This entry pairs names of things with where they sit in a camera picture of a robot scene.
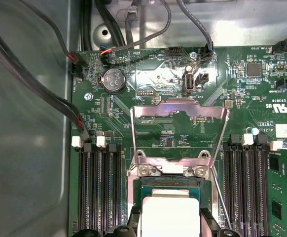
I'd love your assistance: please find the grey braided cable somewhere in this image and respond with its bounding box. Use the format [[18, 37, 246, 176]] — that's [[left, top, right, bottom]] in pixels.
[[101, 0, 173, 56], [175, 0, 215, 54]]

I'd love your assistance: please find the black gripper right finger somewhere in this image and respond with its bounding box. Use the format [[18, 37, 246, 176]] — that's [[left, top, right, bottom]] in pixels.
[[200, 207, 239, 237]]

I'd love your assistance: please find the RAM slot with black clips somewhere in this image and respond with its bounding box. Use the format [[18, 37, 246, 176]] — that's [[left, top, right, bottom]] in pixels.
[[222, 134, 241, 237], [82, 143, 97, 233], [249, 134, 268, 237], [107, 143, 123, 233]]

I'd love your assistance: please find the black square chip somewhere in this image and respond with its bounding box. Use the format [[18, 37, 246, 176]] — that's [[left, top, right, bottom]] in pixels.
[[246, 63, 262, 77]]

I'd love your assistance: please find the internal USB port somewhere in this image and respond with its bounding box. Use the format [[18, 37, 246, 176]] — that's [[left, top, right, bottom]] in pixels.
[[182, 73, 196, 96]]

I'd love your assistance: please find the green RAM stick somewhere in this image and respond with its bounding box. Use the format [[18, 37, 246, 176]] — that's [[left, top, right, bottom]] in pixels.
[[268, 148, 287, 237]]

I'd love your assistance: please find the black open PC case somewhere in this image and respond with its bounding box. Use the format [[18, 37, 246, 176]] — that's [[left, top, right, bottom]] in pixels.
[[0, 0, 287, 237]]

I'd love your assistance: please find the white board sticker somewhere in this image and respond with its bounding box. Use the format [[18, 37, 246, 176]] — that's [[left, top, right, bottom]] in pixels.
[[275, 123, 287, 139]]

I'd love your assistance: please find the silver CPU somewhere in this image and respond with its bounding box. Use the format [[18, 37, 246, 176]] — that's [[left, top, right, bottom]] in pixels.
[[138, 185, 201, 237]]

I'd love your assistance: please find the metal locking lever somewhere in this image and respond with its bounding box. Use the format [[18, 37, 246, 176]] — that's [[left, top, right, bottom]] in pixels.
[[209, 164, 233, 230]]

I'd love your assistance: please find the silver coin cell battery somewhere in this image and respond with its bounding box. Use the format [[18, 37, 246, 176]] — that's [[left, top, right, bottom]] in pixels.
[[102, 68, 129, 94]]

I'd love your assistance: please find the black cable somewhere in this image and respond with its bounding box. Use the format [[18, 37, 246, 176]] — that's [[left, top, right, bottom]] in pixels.
[[0, 0, 92, 144], [94, 0, 126, 49], [80, 0, 95, 51], [15, 0, 89, 75]]

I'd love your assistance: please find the metal socket cover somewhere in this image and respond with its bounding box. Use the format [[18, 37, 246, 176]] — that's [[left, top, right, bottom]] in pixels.
[[130, 98, 231, 175]]

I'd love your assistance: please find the green motherboard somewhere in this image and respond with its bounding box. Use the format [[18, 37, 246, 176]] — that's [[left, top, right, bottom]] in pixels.
[[68, 45, 287, 237]]

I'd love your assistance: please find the CPU socket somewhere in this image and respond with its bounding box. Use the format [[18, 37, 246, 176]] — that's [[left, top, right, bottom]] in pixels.
[[125, 149, 217, 237]]

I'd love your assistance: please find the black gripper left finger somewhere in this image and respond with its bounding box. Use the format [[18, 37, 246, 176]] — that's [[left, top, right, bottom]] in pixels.
[[71, 206, 142, 237]]

